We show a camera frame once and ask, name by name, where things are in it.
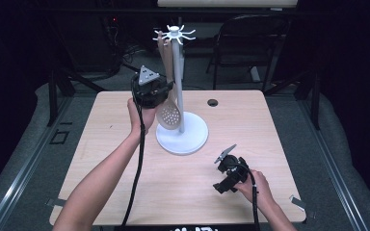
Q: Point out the person's right hand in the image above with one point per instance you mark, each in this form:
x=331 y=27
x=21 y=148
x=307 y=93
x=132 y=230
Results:
x=258 y=191

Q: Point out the beige skimmer spoon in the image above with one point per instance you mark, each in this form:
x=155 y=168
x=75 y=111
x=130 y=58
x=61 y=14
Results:
x=169 y=117

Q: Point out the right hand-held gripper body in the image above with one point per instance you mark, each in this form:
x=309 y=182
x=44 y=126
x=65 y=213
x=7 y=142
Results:
x=236 y=170

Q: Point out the grey metal floor rail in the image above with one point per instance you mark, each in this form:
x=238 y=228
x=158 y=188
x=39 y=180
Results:
x=29 y=163
x=334 y=173

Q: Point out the black folding chair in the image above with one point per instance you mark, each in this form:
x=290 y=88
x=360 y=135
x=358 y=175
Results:
x=247 y=32

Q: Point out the black metal frame stand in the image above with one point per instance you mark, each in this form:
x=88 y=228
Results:
x=53 y=96
x=314 y=102

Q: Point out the dark equipment rack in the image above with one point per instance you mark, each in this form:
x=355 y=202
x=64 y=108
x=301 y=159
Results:
x=110 y=32

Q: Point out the beige solid spatula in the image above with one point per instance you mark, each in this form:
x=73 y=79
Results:
x=169 y=61

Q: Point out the white utensil hook stand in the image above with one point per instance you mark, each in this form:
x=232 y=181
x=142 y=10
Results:
x=189 y=138

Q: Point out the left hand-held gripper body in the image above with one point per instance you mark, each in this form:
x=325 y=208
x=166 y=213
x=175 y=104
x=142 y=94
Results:
x=147 y=93

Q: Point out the grey metal table bracket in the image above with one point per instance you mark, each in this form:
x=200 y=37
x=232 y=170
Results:
x=298 y=202
x=54 y=202

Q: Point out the person's left hand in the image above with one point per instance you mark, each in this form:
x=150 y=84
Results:
x=141 y=120

